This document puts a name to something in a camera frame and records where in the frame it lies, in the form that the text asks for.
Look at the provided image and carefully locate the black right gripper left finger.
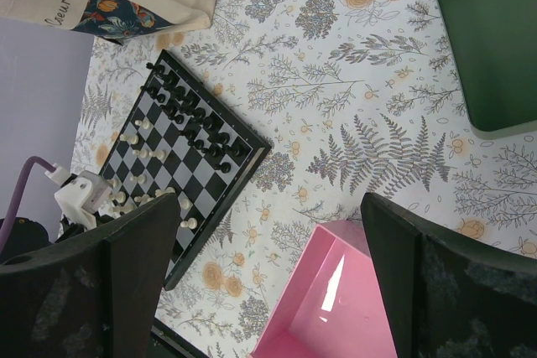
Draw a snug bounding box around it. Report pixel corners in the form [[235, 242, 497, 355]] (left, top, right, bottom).
[[1, 194, 180, 357]]

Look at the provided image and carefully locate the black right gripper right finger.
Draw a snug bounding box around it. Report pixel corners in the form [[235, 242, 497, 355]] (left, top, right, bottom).
[[361, 193, 536, 357]]

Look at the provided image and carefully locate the black white chess board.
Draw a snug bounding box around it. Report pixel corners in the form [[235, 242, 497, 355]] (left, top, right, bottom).
[[100, 50, 271, 290]]

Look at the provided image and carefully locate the pink plastic tray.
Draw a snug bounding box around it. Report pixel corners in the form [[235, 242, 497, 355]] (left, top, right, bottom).
[[250, 221, 397, 358]]

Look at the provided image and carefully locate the floral table cloth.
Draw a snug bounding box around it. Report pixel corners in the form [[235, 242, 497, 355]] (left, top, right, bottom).
[[71, 0, 536, 357]]

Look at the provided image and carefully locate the green plastic tray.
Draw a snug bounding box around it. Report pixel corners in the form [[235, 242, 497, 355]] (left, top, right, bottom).
[[437, 0, 536, 139]]

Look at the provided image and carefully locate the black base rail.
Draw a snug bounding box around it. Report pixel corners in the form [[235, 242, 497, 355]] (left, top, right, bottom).
[[146, 323, 207, 358]]

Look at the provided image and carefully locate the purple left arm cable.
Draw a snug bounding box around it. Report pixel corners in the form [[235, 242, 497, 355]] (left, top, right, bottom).
[[0, 155, 58, 250]]

